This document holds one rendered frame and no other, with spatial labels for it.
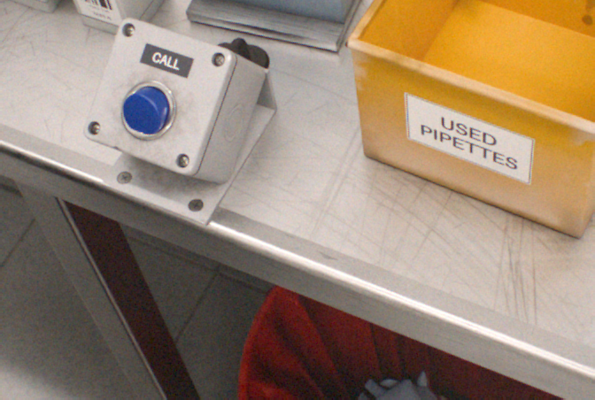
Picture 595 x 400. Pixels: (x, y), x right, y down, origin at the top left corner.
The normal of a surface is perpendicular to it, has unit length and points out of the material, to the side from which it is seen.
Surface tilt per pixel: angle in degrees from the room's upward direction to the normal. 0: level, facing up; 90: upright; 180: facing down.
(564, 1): 90
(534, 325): 0
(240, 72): 90
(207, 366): 0
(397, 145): 90
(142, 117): 60
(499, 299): 0
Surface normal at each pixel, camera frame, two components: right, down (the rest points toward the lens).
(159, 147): -0.32, -0.10
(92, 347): -0.11, -0.55
